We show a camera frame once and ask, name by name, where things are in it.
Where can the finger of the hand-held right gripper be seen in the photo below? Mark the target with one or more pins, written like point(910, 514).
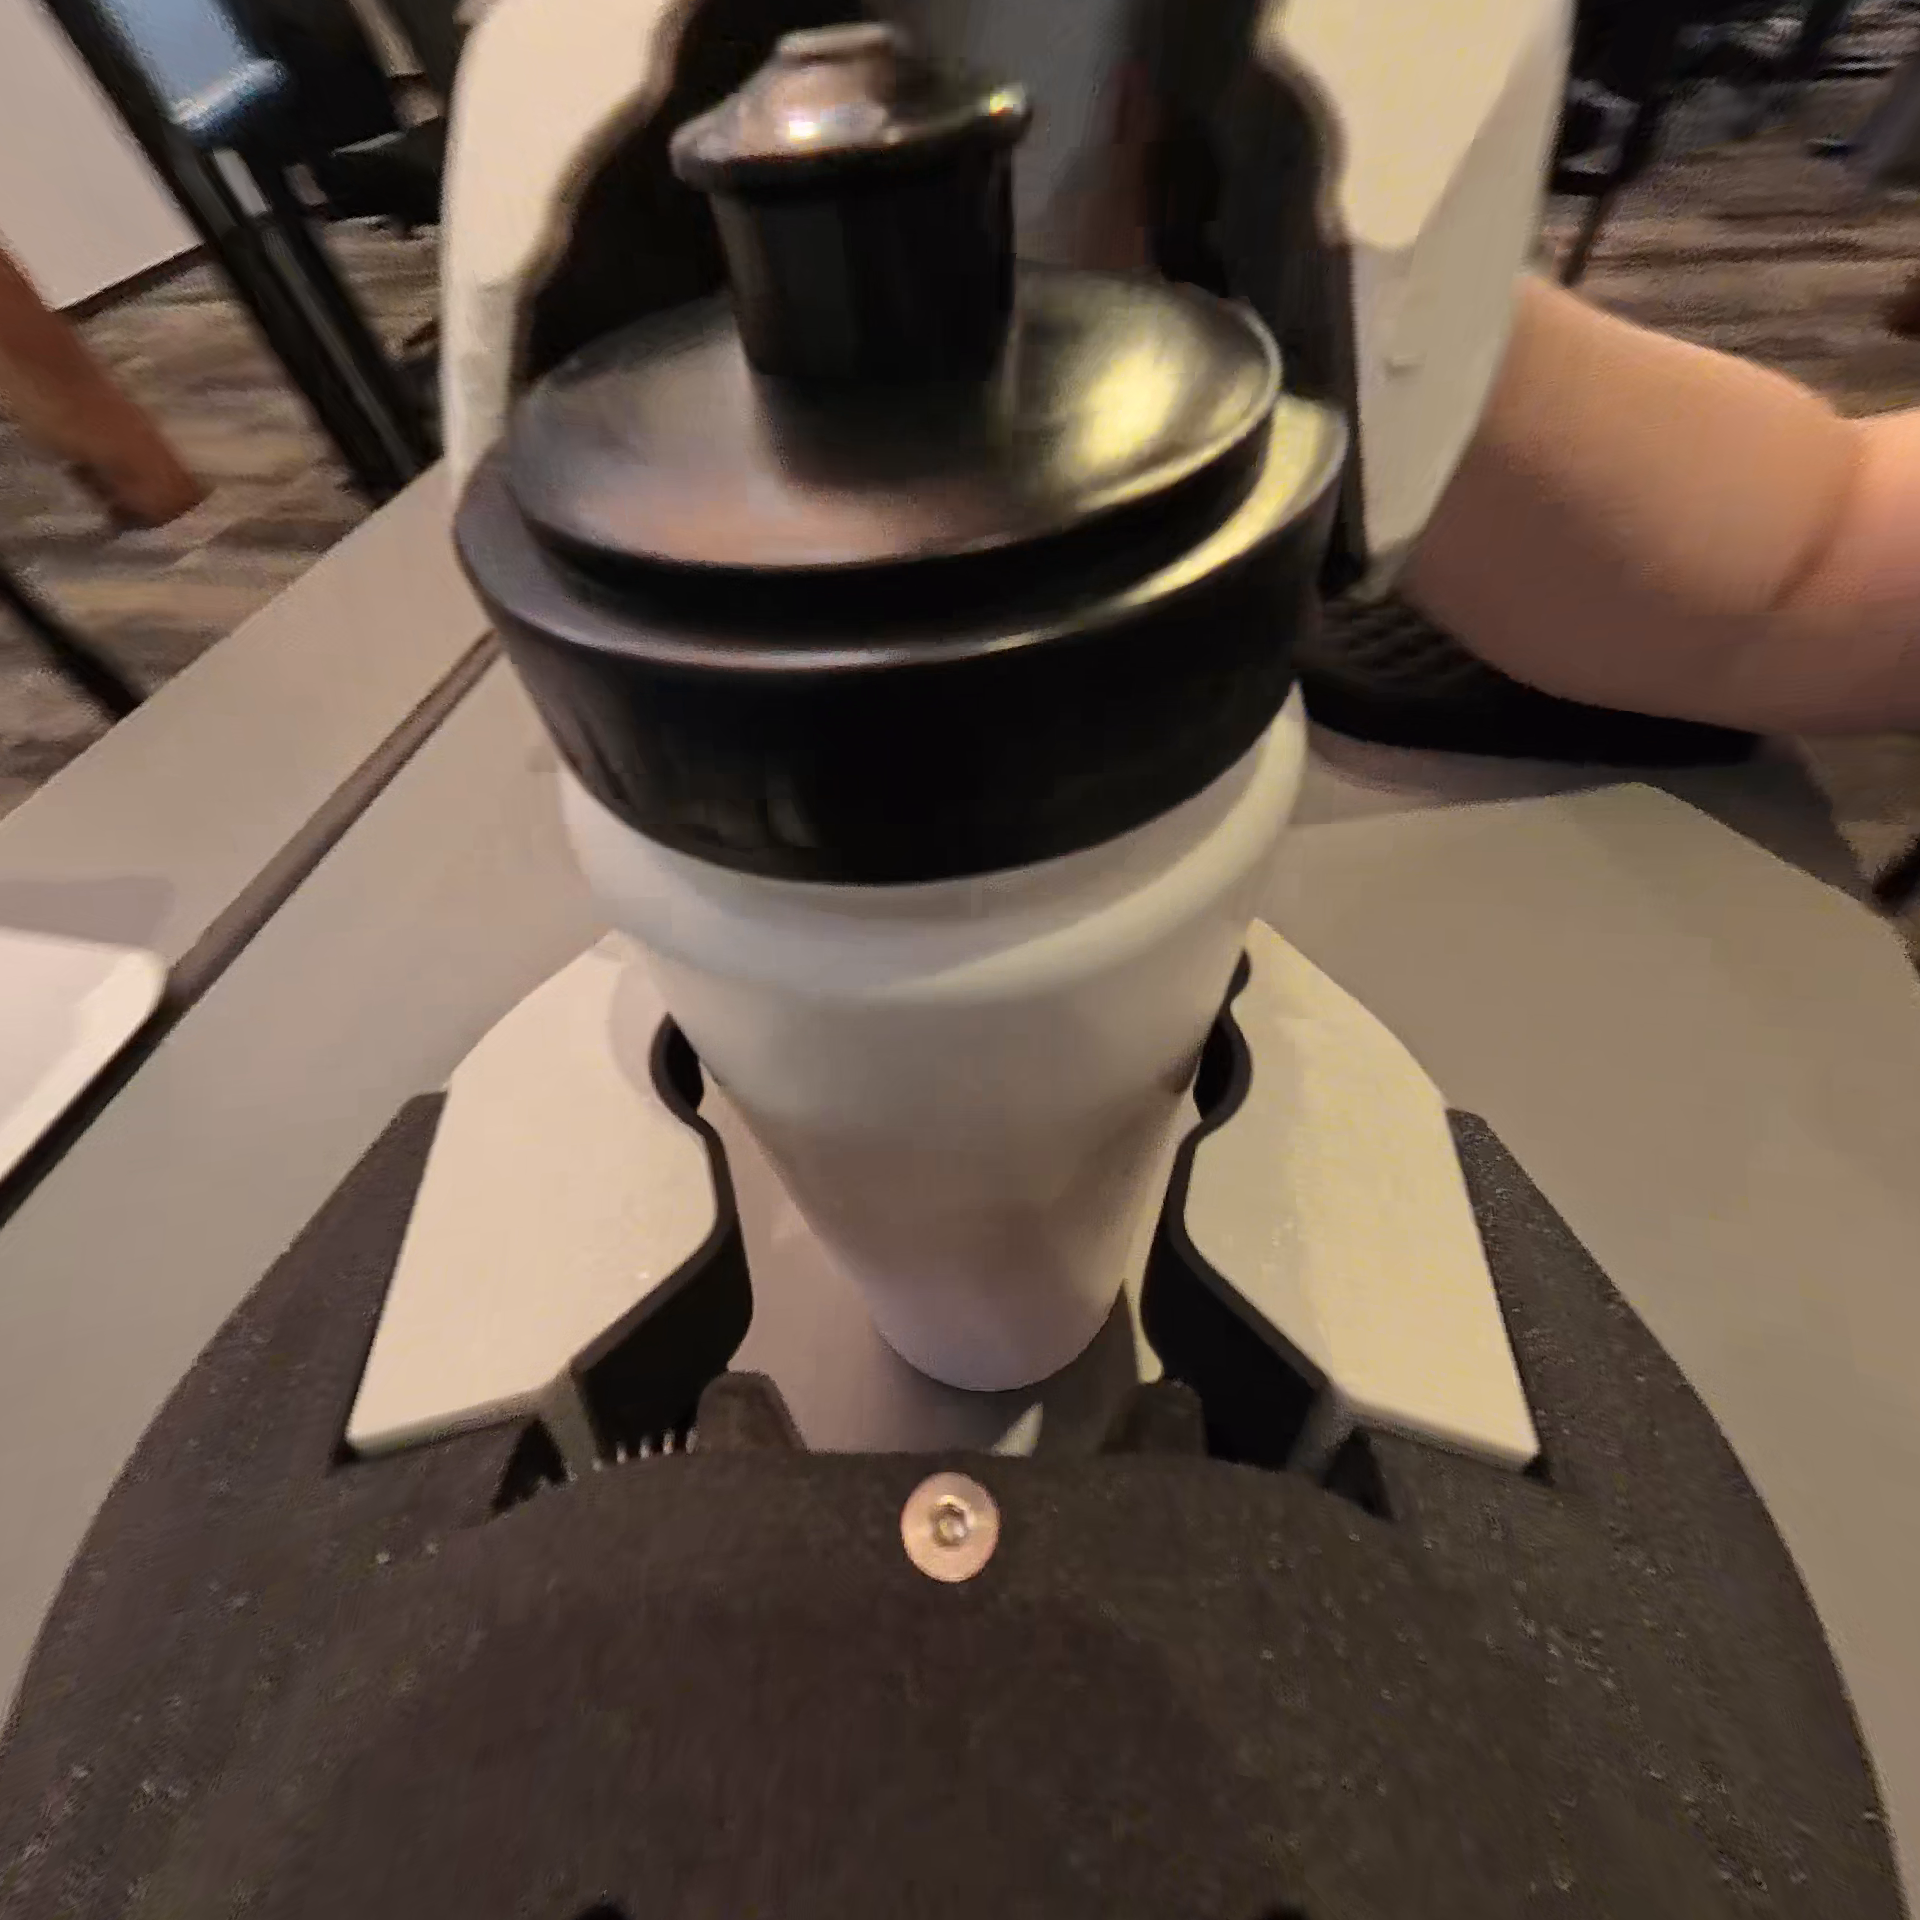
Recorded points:
point(494, 179)
point(1440, 120)

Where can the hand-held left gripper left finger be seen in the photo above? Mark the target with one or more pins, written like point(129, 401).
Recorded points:
point(541, 1199)

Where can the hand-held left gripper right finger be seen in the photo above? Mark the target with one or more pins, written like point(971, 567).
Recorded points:
point(1351, 1215)

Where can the white plastic bottle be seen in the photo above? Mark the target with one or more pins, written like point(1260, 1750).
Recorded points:
point(930, 1051)

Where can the black bottle lid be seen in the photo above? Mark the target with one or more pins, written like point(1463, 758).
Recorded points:
point(900, 718)

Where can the person's right forearm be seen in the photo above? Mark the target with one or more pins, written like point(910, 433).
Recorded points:
point(1680, 525)

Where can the dark office chair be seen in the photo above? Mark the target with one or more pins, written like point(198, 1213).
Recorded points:
point(225, 89)

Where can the white stand base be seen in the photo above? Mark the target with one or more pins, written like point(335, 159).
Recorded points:
point(61, 1022)

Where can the black metal table frame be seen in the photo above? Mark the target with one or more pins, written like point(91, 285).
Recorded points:
point(278, 285)

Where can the wooden post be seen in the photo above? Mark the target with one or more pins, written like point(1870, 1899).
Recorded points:
point(75, 389)

